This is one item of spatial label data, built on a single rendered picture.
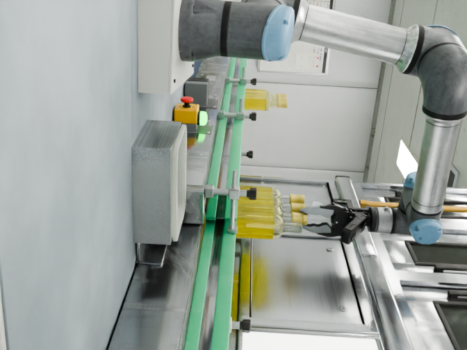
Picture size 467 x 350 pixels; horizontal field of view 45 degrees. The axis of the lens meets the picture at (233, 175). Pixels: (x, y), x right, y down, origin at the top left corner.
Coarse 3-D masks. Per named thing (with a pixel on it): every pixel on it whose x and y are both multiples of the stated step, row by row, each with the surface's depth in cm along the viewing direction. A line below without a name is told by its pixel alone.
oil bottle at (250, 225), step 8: (240, 216) 150; (248, 216) 151; (256, 216) 151; (264, 216) 151; (272, 216) 151; (240, 224) 149; (248, 224) 149; (256, 224) 149; (264, 224) 148; (272, 224) 148; (280, 224) 149; (240, 232) 150; (248, 232) 150; (256, 232) 150; (264, 232) 149; (272, 232) 149; (280, 232) 150
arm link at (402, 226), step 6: (396, 210) 156; (396, 216) 155; (402, 216) 155; (396, 222) 155; (402, 222) 155; (396, 228) 155; (402, 228) 155; (408, 228) 155; (402, 234) 157; (408, 234) 157
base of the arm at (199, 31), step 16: (192, 0) 114; (208, 0) 116; (192, 16) 113; (208, 16) 114; (224, 16) 114; (192, 32) 114; (208, 32) 115; (224, 32) 115; (192, 48) 116; (208, 48) 117; (224, 48) 117
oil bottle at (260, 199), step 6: (240, 198) 161; (246, 198) 161; (258, 198) 161; (264, 198) 161; (270, 198) 162; (276, 198) 162; (264, 204) 159; (270, 204) 159; (276, 204) 159; (282, 204) 161
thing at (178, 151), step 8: (184, 128) 122; (184, 136) 126; (176, 144) 112; (184, 144) 127; (176, 152) 111; (184, 152) 128; (176, 160) 111; (184, 160) 128; (176, 168) 112; (184, 168) 129; (176, 176) 112; (184, 176) 130; (176, 184) 113; (184, 184) 131; (176, 192) 114; (184, 192) 132; (176, 200) 115; (184, 200) 133; (176, 208) 115; (184, 208) 132; (176, 216) 116; (176, 224) 117; (176, 232) 118; (176, 240) 119
